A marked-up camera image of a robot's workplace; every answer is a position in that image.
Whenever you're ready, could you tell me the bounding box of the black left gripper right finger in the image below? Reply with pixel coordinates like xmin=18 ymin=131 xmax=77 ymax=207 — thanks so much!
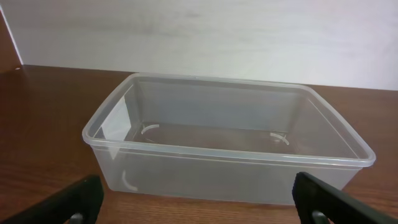
xmin=292 ymin=172 xmax=397 ymax=224

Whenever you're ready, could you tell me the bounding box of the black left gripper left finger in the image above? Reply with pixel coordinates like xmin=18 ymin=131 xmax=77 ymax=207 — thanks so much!
xmin=2 ymin=175 xmax=104 ymax=224

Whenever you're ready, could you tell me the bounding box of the clear plastic storage box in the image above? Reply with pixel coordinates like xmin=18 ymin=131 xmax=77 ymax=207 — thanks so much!
xmin=82 ymin=73 xmax=376 ymax=205

